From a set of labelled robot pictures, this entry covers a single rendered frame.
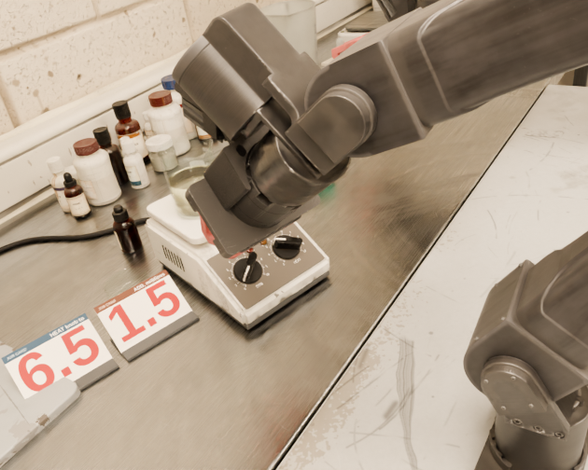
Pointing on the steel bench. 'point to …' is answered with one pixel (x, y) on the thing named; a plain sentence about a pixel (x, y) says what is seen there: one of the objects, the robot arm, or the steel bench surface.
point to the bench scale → (368, 21)
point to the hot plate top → (162, 209)
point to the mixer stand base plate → (13, 407)
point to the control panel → (273, 271)
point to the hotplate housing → (192, 257)
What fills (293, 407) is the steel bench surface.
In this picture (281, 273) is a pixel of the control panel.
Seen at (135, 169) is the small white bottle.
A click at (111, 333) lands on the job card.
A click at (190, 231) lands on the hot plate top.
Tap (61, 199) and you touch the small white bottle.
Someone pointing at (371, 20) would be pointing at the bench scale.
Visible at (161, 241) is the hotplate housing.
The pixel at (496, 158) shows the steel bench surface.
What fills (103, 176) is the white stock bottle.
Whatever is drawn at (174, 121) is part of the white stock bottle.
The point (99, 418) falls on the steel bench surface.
